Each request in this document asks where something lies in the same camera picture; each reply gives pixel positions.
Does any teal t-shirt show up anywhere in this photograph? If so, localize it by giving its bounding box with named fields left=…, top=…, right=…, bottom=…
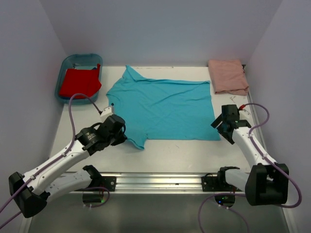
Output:
left=106, top=66, right=220, bottom=150

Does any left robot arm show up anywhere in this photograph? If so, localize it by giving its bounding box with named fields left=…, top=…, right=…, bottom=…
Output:
left=8, top=114, right=127, bottom=218

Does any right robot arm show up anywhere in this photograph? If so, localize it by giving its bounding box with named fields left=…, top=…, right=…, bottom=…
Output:
left=211, top=104, right=289, bottom=206

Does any folded pink t-shirt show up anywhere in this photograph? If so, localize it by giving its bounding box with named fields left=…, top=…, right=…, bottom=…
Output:
left=208, top=59, right=249, bottom=96

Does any red t-shirt in bin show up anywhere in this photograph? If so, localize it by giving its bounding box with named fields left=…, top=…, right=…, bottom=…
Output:
left=58, top=64, right=102, bottom=98

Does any teal plastic bin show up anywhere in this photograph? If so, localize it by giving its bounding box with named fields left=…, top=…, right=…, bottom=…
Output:
left=54, top=53, right=103, bottom=103

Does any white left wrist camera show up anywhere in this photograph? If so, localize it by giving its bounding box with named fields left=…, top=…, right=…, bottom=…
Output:
left=100, top=106, right=114, bottom=121

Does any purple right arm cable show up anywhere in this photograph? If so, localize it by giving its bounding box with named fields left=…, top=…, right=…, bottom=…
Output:
left=198, top=103, right=303, bottom=233

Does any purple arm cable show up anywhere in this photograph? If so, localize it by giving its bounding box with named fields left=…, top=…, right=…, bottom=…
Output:
left=198, top=103, right=303, bottom=233
left=0, top=93, right=110, bottom=229

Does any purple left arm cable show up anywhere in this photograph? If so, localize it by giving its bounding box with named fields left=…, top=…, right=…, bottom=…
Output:
left=0, top=93, right=110, bottom=229

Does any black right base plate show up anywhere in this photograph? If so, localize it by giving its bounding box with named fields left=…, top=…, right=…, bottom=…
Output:
left=201, top=173, right=242, bottom=192

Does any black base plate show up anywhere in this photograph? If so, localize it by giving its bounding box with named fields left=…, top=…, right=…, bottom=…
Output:
left=99, top=176, right=117, bottom=192
left=201, top=173, right=242, bottom=192

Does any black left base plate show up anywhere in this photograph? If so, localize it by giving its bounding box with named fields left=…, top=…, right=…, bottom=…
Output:
left=99, top=176, right=117, bottom=192

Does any aluminium mounting rail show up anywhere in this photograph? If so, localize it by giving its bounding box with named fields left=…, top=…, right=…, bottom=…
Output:
left=68, top=172, right=251, bottom=195

